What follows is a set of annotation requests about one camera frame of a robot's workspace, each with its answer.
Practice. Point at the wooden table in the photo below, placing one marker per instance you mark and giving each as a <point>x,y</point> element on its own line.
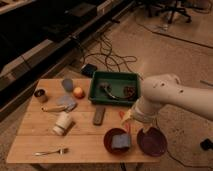
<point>84,140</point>

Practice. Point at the dark tool in tray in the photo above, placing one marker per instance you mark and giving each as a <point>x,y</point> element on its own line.
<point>104,86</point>

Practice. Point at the blue grey cloth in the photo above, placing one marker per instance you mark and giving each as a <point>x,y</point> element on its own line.
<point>67,101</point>

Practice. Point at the silver fork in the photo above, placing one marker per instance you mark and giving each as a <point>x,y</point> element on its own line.
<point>59,151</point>

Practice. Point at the black power adapter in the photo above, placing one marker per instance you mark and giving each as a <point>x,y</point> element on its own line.
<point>88,70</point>

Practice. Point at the black box on floor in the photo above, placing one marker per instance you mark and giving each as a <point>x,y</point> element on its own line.
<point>206,144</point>

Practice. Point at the dark purple plate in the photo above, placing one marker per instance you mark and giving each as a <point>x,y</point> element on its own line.
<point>152,143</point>

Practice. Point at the dark rectangular remote block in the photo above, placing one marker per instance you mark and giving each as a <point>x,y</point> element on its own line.
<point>99,115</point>

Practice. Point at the brown object in tray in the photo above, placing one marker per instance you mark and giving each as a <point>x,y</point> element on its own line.
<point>129,91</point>

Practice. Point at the black office chair base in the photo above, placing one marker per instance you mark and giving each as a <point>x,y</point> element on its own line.
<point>166,6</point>

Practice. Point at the small metal cup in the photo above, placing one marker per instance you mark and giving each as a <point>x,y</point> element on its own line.
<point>40,95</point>

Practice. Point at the orange handled tool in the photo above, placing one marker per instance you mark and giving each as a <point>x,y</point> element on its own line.
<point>125,124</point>

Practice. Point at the red-brown bowl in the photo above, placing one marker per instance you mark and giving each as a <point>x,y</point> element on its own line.
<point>107,140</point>

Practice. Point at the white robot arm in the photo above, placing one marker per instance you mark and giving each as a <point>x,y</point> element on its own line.
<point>158,91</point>

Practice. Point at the orange apple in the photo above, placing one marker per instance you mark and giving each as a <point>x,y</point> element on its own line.
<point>78,92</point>

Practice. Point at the banana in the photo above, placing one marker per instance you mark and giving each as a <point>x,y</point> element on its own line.
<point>56,108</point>

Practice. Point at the blue sponge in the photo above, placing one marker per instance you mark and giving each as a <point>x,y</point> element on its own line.
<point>121,141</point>

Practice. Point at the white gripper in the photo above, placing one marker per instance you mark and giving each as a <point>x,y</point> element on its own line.
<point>143,111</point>

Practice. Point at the green plastic tray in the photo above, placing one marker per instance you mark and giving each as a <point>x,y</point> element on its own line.
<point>117,81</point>

